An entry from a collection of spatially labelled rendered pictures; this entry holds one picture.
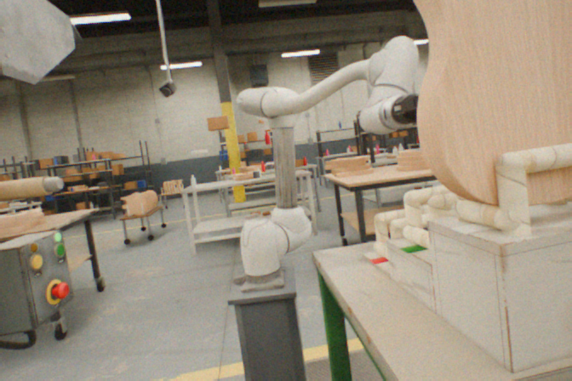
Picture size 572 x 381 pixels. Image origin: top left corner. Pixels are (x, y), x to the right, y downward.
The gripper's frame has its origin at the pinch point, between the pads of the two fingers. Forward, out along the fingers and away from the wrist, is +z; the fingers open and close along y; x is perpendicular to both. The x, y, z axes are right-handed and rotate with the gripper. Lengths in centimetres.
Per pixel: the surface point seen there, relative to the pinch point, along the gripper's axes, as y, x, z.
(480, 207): 11.1, -18.4, 13.1
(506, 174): 10.5, -13.4, 17.2
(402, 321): 20.6, -38.8, 3.8
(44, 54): 70, 12, 4
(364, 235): -58, -88, -194
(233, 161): 46, -11, -688
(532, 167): 7.2, -12.9, 18.0
